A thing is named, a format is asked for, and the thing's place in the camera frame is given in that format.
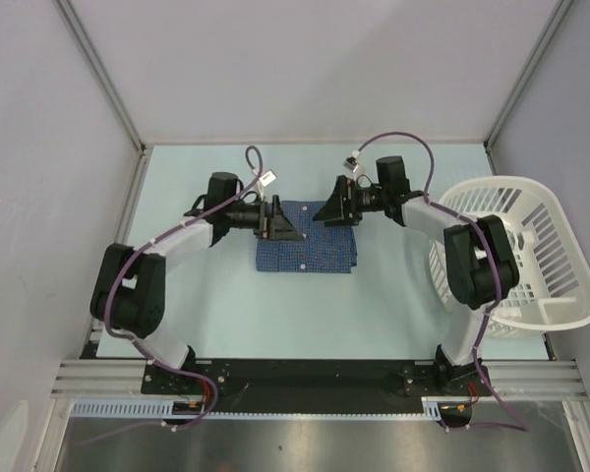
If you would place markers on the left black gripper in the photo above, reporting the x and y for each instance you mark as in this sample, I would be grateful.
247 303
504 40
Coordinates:
271 224

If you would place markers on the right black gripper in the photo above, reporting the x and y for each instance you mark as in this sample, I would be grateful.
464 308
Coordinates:
337 211

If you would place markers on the blue checkered long sleeve shirt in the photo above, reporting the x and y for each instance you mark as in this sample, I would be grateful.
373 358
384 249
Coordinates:
322 249

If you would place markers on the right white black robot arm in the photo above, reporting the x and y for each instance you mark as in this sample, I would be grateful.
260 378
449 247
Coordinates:
480 267

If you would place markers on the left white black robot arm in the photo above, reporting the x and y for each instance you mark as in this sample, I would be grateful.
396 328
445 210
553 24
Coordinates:
129 294

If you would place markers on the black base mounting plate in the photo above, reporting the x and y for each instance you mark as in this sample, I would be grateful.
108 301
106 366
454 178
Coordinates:
333 387

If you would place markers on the white plastic laundry basket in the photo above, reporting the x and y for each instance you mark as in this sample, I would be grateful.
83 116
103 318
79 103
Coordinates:
553 293

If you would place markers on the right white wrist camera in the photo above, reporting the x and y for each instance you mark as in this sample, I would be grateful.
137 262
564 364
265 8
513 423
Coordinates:
354 166

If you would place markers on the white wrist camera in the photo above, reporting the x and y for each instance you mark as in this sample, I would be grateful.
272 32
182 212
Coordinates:
264 180
354 166

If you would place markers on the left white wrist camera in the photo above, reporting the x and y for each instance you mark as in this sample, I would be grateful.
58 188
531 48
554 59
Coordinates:
264 180

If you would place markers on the white slotted cable duct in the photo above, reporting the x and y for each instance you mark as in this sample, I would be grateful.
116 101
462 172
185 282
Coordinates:
170 410

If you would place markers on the aluminium front rail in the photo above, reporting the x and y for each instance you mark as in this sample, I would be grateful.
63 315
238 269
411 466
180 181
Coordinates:
524 380

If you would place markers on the right aluminium frame post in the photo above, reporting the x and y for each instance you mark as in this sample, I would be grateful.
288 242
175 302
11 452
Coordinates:
540 49

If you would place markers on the aluminium frame post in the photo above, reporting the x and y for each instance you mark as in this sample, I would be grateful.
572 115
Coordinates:
85 44
540 49

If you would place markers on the left aluminium frame post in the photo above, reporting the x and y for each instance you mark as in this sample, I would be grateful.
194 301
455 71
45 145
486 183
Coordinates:
85 44

